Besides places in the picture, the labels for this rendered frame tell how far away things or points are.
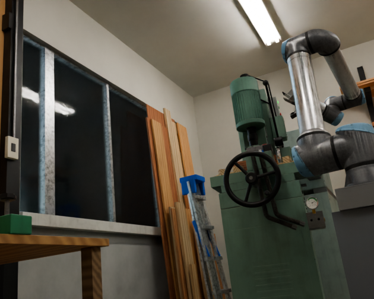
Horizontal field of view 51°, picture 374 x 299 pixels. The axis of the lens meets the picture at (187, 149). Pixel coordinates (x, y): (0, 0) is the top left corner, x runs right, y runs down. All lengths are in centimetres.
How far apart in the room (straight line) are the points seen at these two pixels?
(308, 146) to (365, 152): 23
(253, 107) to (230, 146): 263
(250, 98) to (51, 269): 163
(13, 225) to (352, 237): 114
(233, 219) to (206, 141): 306
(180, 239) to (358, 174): 219
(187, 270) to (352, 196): 221
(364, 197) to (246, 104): 107
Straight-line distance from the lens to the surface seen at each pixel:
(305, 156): 176
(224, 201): 220
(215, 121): 518
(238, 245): 216
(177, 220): 360
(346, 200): 159
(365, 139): 173
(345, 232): 160
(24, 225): 112
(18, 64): 280
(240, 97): 243
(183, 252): 357
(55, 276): 275
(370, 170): 169
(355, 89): 243
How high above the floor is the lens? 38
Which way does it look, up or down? 18 degrees up
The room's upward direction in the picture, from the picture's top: 7 degrees counter-clockwise
